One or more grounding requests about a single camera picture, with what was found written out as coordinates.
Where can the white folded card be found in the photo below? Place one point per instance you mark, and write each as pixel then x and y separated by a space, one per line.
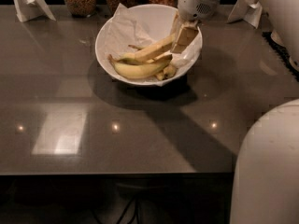
pixel 249 11
pixel 30 9

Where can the white bowl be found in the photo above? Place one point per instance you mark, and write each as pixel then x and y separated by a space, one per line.
pixel 149 19

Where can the white paper liner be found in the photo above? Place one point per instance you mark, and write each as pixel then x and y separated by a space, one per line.
pixel 127 31

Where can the small banana underneath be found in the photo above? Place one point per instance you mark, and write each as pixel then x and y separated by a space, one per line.
pixel 167 72

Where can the white folded card right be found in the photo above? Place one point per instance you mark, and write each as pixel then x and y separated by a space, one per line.
pixel 249 11

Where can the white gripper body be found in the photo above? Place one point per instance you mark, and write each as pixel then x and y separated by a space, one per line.
pixel 196 5

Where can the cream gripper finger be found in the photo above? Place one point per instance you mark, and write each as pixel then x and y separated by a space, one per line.
pixel 188 32
pixel 176 25

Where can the yellow banana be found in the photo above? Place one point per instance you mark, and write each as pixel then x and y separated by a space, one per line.
pixel 141 70
pixel 151 51

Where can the white folded card left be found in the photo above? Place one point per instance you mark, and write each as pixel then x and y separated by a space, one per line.
pixel 30 9

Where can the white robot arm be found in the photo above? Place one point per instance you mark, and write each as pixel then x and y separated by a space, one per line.
pixel 266 182

